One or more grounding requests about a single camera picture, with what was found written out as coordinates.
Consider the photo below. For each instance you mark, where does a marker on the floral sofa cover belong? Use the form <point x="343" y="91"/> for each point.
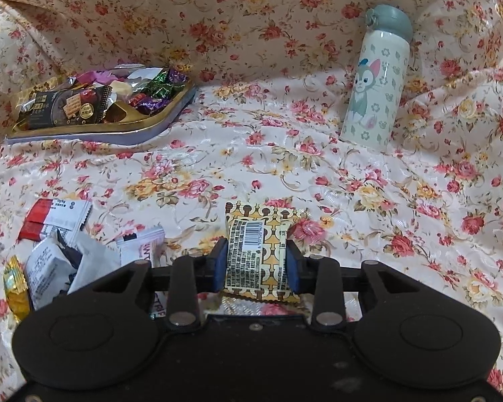
<point x="360" y="217"/>

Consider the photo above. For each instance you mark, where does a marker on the pile of assorted wrapped snacks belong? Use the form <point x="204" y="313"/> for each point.
<point x="159" y="83"/>

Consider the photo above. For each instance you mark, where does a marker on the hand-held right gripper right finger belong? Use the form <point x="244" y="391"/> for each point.
<point x="293" y="266"/>

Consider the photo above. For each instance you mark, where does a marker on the yellow patterned snack packet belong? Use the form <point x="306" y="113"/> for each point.
<point x="255" y="255"/>

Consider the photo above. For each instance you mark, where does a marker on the purple rimmed snack tray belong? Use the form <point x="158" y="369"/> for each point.
<point x="109" y="132"/>

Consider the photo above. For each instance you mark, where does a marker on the red and white snack packet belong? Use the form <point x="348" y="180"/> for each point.
<point x="54" y="217"/>

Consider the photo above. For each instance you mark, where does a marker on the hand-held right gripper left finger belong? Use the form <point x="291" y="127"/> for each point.
<point x="219" y="264"/>

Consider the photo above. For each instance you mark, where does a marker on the black biscuit box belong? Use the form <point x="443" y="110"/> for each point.
<point x="54" y="106"/>

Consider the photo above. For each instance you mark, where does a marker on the white printed snack packet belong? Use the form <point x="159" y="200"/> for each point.
<point x="144" y="247"/>

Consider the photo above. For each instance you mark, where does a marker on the cartoon print water bottle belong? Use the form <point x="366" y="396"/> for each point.
<point x="375" y="92"/>

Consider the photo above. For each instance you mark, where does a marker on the white and blue snack packet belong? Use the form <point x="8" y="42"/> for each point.
<point x="46" y="270"/>

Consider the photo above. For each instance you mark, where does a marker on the gold foil candy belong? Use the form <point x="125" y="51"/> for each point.
<point x="16" y="289"/>

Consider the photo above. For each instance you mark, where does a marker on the plain white snack packet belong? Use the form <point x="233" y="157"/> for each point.
<point x="96" y="270"/>

